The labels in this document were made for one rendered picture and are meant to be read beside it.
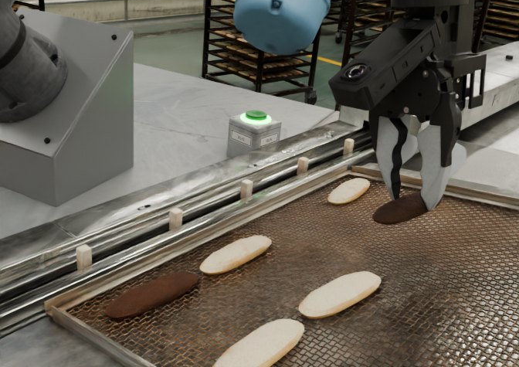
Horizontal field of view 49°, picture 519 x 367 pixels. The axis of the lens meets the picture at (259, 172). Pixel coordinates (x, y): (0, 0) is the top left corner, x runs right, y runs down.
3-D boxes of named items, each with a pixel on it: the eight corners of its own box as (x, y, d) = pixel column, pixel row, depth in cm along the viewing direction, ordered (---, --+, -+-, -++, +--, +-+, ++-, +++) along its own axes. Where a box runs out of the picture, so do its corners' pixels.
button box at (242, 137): (250, 161, 113) (255, 108, 109) (281, 175, 109) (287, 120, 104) (221, 172, 108) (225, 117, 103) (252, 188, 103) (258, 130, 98)
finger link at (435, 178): (480, 200, 59) (473, 111, 58) (448, 216, 56) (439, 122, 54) (453, 198, 62) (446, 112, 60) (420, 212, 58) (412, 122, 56)
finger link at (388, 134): (422, 189, 65) (438, 111, 61) (389, 203, 61) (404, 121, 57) (400, 179, 67) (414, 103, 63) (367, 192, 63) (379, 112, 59)
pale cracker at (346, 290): (360, 270, 58) (360, 260, 58) (391, 283, 55) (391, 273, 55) (288, 308, 52) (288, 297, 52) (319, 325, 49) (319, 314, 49)
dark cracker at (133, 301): (184, 271, 60) (183, 261, 59) (207, 283, 57) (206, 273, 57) (96, 310, 53) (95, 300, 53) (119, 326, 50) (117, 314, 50)
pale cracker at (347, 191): (351, 180, 84) (351, 172, 84) (375, 184, 82) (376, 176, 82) (320, 202, 76) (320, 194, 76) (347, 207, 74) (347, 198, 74)
